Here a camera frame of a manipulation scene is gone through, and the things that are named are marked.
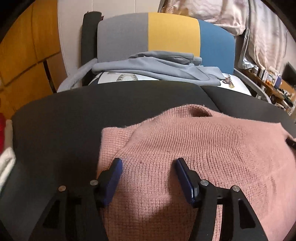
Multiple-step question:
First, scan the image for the cluttered wooden desk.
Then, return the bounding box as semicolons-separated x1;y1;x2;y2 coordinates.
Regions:
241;65;295;116

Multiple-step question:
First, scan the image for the red folded sweater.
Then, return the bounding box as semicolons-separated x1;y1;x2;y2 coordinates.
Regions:
0;113;6;153

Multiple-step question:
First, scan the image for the grey yellow blue chair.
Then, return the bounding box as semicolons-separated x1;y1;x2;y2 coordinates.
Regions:
58;11;269;101

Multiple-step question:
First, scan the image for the white printed garment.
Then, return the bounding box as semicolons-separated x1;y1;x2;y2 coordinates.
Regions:
89;72;251;96

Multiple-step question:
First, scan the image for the pink knit sweater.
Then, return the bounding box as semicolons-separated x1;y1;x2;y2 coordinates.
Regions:
98;104;295;240

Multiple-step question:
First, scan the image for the white folded sweater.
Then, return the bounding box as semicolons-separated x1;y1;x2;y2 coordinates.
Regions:
0;120;16;191

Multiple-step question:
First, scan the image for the light blue grey garment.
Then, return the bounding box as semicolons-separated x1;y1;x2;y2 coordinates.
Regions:
92;51;224;81

